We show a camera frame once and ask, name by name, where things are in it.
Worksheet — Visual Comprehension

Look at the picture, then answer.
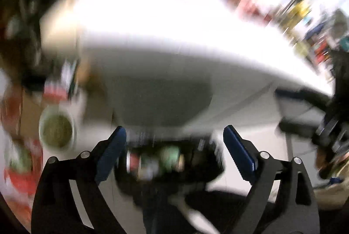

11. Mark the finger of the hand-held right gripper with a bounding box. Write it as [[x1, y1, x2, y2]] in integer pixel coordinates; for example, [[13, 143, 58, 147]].
[[278, 117, 325, 140], [275, 88, 332, 108]]

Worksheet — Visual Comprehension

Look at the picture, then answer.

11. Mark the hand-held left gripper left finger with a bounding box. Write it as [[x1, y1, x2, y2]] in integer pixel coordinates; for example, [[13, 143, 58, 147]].
[[31, 126, 127, 234]]

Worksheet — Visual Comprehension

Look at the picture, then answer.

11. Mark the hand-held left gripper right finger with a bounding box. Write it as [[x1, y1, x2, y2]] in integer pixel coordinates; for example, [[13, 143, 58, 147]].
[[223, 125, 320, 234]]

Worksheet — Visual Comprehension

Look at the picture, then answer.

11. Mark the red instant noodle cup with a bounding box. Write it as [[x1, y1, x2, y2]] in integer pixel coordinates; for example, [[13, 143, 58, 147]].
[[127, 151, 142, 175]]

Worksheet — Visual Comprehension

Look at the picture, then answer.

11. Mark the black trash bag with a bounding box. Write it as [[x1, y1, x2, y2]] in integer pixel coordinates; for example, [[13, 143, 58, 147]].
[[115, 133, 227, 213]]

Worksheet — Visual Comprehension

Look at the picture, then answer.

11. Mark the white cup with green contents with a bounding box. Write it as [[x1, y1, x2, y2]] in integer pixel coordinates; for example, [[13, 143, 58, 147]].
[[38, 104, 80, 152]]

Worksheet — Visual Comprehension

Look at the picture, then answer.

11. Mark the red white printed bag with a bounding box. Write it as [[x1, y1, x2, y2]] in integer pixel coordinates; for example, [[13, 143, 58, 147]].
[[0, 138, 44, 225]]

